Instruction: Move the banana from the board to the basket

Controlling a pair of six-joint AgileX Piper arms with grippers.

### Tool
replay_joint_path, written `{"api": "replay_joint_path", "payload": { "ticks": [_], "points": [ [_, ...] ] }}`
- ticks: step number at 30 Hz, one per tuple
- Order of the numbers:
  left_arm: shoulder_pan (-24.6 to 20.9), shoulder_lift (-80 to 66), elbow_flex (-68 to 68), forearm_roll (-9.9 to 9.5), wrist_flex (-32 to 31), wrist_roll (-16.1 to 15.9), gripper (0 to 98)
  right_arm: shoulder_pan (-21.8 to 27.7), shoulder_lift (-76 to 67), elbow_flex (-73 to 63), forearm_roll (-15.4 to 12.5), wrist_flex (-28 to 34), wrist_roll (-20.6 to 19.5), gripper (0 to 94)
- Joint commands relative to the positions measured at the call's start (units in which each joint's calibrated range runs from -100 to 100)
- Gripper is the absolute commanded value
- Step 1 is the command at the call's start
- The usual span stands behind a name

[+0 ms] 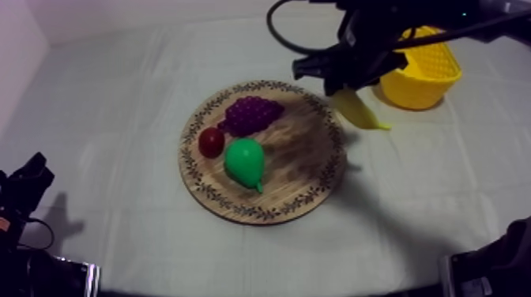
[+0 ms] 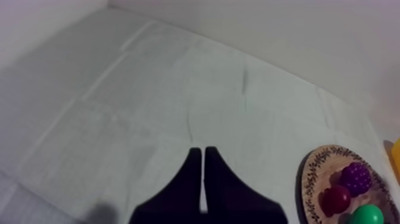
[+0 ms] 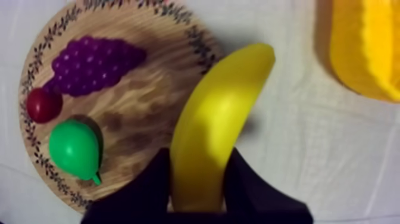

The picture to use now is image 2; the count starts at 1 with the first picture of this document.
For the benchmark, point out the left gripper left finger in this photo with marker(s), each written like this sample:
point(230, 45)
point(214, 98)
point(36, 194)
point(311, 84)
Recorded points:
point(179, 194)

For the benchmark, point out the round wooden board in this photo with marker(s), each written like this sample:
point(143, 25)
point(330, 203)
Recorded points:
point(318, 175)

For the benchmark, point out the purple toy grapes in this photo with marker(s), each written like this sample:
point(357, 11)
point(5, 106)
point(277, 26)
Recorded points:
point(356, 178)

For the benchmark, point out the small red fruit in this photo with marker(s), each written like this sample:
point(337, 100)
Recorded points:
point(336, 200)

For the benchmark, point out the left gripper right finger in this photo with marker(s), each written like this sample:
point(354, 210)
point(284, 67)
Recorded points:
point(231, 197)

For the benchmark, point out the green toy pear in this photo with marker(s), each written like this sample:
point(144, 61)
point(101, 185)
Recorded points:
point(367, 215)

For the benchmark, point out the yellow plastic basket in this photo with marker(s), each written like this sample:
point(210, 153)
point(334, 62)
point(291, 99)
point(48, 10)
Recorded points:
point(396, 156)

